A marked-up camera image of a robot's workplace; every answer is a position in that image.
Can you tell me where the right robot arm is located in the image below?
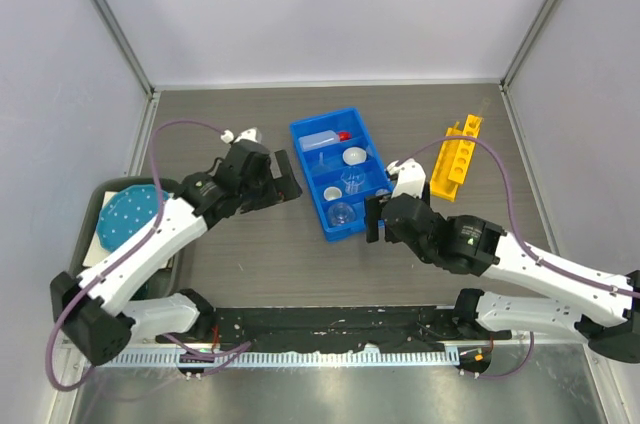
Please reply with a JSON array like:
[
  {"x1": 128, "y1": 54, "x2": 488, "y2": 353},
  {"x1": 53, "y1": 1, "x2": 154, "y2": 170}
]
[{"x1": 365, "y1": 193, "x2": 639, "y2": 364}]

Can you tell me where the dark grey tray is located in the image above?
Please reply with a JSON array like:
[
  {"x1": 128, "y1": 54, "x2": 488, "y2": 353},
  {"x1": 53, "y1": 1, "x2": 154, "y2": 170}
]
[{"x1": 69, "y1": 176, "x2": 184, "y2": 299}]

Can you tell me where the yellow test tube rack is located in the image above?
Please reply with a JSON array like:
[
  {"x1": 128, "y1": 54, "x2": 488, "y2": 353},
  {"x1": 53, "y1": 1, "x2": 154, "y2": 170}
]
[{"x1": 430, "y1": 114, "x2": 483, "y2": 202}]

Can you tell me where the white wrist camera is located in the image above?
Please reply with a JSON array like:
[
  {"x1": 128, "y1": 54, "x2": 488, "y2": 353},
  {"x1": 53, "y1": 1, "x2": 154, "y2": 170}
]
[
  {"x1": 386, "y1": 158, "x2": 427, "y2": 199},
  {"x1": 220, "y1": 127, "x2": 262, "y2": 144}
]

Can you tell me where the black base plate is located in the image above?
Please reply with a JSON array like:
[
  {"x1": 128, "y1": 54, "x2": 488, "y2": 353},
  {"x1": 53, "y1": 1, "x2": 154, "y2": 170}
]
[{"x1": 177, "y1": 306, "x2": 512, "y2": 354}]

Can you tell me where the white evaporating dish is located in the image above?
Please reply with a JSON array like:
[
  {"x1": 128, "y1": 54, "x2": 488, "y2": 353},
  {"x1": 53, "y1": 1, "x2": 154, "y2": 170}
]
[{"x1": 342, "y1": 146, "x2": 368, "y2": 166}]

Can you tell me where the teal dotted plate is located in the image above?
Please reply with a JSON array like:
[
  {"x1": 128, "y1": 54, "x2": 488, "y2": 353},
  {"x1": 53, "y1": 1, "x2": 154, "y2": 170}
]
[{"x1": 96, "y1": 184, "x2": 158, "y2": 252}]

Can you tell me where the clear glass test tube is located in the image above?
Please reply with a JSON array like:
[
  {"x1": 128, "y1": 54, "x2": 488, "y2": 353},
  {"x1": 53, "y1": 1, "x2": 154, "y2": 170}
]
[{"x1": 477, "y1": 97, "x2": 492, "y2": 119}]

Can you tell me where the clear glass beaker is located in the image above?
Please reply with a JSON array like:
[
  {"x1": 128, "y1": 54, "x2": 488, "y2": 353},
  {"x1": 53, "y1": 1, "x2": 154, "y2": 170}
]
[{"x1": 341, "y1": 166, "x2": 366, "y2": 195}]

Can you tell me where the small white crucible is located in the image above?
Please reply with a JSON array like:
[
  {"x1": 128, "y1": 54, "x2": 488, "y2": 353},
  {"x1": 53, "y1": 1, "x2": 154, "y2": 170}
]
[{"x1": 323, "y1": 186, "x2": 342, "y2": 202}]

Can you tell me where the clear plastic funnel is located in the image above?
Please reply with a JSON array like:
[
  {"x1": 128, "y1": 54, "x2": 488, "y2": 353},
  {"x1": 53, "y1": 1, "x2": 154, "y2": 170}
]
[{"x1": 313, "y1": 152, "x2": 335, "y2": 174}]

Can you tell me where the white slotted cable duct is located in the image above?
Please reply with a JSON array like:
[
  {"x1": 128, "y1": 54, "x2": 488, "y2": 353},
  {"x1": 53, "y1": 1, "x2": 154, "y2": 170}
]
[{"x1": 108, "y1": 346, "x2": 459, "y2": 369}]

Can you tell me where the blue compartment bin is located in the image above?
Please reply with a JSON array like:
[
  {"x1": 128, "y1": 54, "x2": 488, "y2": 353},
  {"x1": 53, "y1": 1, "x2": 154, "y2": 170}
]
[{"x1": 290, "y1": 108, "x2": 393, "y2": 242}]

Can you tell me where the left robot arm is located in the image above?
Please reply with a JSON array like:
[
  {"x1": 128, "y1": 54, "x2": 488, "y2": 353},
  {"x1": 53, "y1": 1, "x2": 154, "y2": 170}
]
[{"x1": 50, "y1": 139, "x2": 302, "y2": 366}]

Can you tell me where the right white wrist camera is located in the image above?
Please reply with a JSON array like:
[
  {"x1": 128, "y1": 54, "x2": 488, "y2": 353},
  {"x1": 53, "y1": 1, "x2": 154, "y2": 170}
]
[{"x1": 386, "y1": 158, "x2": 427, "y2": 199}]

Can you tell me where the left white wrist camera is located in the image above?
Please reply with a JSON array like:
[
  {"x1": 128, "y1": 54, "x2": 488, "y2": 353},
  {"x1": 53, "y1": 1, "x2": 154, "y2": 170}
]
[{"x1": 220, "y1": 127, "x2": 262, "y2": 144}]

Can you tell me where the clear glass flask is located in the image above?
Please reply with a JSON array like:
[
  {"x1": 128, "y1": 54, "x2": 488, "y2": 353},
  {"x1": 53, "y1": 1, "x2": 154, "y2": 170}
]
[{"x1": 327, "y1": 202, "x2": 357, "y2": 227}]

